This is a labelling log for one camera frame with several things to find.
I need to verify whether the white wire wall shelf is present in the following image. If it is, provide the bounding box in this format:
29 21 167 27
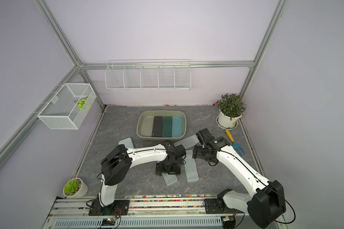
105 59 192 91

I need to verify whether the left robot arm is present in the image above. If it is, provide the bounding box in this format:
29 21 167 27
97 141 186 207

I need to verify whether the pale white pencil case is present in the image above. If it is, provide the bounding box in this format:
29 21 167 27
118 137 135 148

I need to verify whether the frosted white pencil case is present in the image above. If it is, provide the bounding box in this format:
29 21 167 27
184 150 199 182
174 135 200 149
162 173 178 186

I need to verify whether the aluminium front rail frame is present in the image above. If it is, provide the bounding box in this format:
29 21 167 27
42 194 257 229

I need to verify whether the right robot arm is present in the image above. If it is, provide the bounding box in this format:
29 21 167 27
193 128 286 229

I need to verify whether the dark green pencil case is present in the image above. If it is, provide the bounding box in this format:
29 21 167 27
161 116 173 137

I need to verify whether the white mesh wall basket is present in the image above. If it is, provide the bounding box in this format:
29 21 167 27
37 83 97 130

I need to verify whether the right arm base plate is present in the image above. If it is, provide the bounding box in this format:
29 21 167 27
203 198 247 215

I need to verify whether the light blue pencil case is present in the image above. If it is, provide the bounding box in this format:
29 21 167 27
172 115 183 137

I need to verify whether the grey-green plastic storage box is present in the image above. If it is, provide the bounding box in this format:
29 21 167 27
136 110 187 140

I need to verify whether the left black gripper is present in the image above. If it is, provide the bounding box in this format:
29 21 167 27
156 161 181 177

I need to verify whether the green leaf toy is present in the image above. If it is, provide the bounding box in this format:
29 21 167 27
74 96 89 110

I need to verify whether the potted green plant white pot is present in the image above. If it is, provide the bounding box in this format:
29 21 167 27
216 94 246 129

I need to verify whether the small succulent white pot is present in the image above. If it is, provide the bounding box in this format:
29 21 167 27
63 177 88 198

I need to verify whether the yellow blue garden fork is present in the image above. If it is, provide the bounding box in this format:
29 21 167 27
225 130 247 156

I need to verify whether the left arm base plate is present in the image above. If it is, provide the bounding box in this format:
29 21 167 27
86 199 130 216

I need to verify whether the black pencil case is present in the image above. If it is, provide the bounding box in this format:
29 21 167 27
152 116 163 137
162 141 174 150

